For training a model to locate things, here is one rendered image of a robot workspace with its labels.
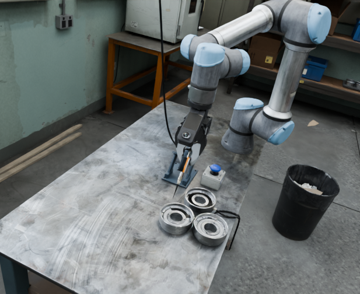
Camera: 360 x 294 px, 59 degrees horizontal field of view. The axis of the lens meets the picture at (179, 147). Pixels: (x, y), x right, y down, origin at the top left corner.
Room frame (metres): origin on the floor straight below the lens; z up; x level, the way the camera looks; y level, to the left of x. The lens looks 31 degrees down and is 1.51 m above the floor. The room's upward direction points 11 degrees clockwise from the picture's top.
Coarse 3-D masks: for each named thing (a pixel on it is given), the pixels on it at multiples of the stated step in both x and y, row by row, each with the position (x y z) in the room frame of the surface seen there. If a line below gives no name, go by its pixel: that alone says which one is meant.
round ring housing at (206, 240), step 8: (200, 216) 0.75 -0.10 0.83; (208, 216) 0.76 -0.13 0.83; (216, 216) 0.76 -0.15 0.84; (208, 224) 0.73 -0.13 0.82; (216, 224) 0.73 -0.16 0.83; (224, 224) 0.74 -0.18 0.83; (200, 232) 0.67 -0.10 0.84; (208, 232) 0.69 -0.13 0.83; (216, 232) 0.70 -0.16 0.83; (224, 232) 0.70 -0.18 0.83; (200, 240) 0.67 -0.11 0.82; (208, 240) 0.66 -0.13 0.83; (216, 240) 0.66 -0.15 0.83; (224, 240) 0.68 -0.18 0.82
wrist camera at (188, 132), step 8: (192, 112) 0.82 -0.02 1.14; (200, 112) 0.82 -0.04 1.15; (192, 120) 0.79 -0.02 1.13; (200, 120) 0.79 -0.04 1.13; (184, 128) 0.77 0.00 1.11; (192, 128) 0.77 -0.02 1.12; (184, 136) 0.74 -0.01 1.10; (192, 136) 0.75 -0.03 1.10; (184, 144) 0.74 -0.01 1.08; (192, 144) 0.74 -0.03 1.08
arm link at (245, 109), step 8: (240, 104) 1.27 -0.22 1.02; (248, 104) 1.26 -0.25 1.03; (256, 104) 1.26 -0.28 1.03; (240, 112) 1.26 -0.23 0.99; (248, 112) 1.25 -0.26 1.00; (256, 112) 1.24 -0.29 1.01; (232, 120) 1.29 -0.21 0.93; (240, 120) 1.25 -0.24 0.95; (248, 120) 1.23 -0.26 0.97; (240, 128) 1.25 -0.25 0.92; (248, 128) 1.23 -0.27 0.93
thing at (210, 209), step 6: (186, 192) 0.84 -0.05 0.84; (192, 192) 0.86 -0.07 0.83; (204, 192) 0.87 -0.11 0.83; (210, 192) 0.87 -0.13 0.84; (186, 198) 0.81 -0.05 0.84; (192, 198) 0.83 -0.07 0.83; (198, 198) 0.85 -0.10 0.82; (204, 198) 0.84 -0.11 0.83; (186, 204) 0.80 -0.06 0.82; (192, 204) 0.79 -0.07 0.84; (198, 204) 0.81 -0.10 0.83; (204, 204) 0.81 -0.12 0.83; (192, 210) 0.78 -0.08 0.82; (198, 210) 0.78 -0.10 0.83; (204, 210) 0.78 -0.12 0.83; (210, 210) 0.79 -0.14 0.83
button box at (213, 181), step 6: (204, 174) 0.96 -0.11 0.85; (210, 174) 0.97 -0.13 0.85; (216, 174) 0.97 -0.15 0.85; (222, 174) 0.98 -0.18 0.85; (204, 180) 0.95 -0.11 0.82; (210, 180) 0.95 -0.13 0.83; (216, 180) 0.94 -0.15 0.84; (222, 180) 0.99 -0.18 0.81; (210, 186) 0.95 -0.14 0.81; (216, 186) 0.94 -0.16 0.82
